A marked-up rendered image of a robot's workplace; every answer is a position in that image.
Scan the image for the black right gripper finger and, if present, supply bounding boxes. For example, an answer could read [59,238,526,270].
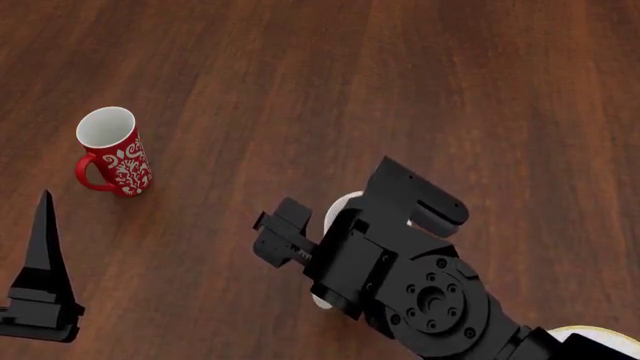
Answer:
[252,196,322,269]
[412,178,470,239]

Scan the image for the red mug with white pattern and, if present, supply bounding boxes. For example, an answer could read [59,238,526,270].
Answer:
[74,105,153,198]

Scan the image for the white plate with yellow rim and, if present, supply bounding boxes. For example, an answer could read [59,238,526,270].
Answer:
[546,324,640,352]

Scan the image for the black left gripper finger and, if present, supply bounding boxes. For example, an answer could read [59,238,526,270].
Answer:
[9,189,53,294]
[48,192,77,305]

